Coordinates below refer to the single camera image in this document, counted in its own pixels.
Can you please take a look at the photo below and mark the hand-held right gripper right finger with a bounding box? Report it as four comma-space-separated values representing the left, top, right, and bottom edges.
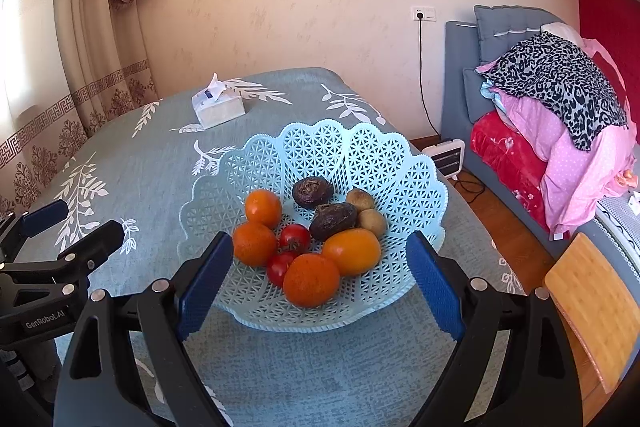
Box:
406, 231, 585, 427

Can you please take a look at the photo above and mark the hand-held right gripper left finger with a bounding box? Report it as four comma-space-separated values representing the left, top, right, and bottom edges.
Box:
52, 231, 235, 427

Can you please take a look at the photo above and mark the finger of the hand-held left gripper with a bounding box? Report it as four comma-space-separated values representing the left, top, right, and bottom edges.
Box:
0, 220, 126, 297
0, 199, 69, 260

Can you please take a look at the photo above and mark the small orange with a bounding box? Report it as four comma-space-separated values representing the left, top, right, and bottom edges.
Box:
232, 222, 279, 268
244, 189, 284, 230

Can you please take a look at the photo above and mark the red cherry tomato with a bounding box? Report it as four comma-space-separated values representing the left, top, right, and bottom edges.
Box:
278, 223, 312, 256
266, 251, 298, 289

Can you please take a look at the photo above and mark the smooth-skinned orange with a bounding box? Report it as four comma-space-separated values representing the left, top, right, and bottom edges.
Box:
321, 228, 382, 278

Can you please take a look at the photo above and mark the small brown kiwi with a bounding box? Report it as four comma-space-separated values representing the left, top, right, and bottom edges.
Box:
357, 208, 389, 238
345, 188, 376, 212

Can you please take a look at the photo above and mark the large rough-skinned orange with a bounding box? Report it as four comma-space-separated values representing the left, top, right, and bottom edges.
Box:
283, 253, 342, 309

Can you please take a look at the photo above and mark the dark wrinkled passion fruit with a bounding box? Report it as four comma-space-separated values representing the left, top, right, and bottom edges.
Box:
292, 176, 334, 210
309, 202, 359, 242

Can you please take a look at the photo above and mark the light blue plastic fruit basket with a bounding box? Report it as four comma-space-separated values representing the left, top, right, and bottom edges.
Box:
177, 118, 449, 333

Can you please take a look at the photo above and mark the person's left forearm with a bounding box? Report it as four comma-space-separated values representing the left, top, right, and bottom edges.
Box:
0, 337, 61, 413

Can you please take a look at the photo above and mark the white electric heater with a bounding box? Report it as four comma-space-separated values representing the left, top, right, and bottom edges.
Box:
421, 140, 466, 178

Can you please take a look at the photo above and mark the blue leaf-print tablecloth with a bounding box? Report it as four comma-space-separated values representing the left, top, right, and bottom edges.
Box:
0, 67, 526, 427

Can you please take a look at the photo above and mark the red floral blanket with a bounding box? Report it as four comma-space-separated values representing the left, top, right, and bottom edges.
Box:
470, 111, 551, 223

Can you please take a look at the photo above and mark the bamboo stool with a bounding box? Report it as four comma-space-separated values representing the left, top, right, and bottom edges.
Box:
543, 232, 633, 395

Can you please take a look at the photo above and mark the beige patterned curtain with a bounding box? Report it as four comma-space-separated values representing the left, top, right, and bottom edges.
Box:
0, 0, 161, 218

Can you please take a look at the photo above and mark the white tissue pack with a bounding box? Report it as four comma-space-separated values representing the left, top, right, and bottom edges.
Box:
191, 73, 246, 130

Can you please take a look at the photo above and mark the pink blanket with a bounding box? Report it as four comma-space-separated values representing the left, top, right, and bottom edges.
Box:
475, 39, 638, 240

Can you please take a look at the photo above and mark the grey patterned cloth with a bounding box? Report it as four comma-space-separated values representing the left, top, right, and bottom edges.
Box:
575, 194, 640, 288

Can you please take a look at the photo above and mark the leopard-print cloth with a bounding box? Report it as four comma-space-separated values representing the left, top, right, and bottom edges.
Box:
482, 32, 628, 152

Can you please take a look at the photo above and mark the blue cushion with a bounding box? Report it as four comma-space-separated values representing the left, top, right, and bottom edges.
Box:
474, 5, 566, 62

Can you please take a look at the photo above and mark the white pillow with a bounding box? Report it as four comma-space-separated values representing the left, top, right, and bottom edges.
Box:
541, 23, 586, 48

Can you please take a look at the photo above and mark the black power cable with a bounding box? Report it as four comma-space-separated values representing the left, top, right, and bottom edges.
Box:
416, 19, 487, 202

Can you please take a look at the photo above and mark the red wall cloth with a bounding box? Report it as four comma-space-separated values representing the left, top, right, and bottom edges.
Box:
576, 0, 640, 118

